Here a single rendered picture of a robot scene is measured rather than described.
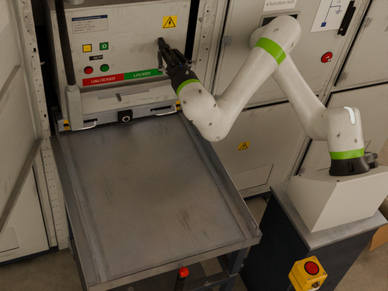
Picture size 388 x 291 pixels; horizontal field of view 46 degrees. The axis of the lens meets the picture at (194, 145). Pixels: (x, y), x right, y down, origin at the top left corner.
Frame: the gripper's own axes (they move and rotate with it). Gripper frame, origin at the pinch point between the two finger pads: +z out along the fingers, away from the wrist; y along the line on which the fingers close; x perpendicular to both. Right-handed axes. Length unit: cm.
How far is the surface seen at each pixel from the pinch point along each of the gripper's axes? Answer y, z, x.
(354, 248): 66, -71, -65
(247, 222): 13, -60, -36
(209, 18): 19.0, 2.4, 7.7
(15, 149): -58, -13, -26
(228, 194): 13, -46, -38
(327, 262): 53, -71, -69
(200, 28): 15.7, 2.8, 3.6
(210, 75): 23.5, 2.2, -20.1
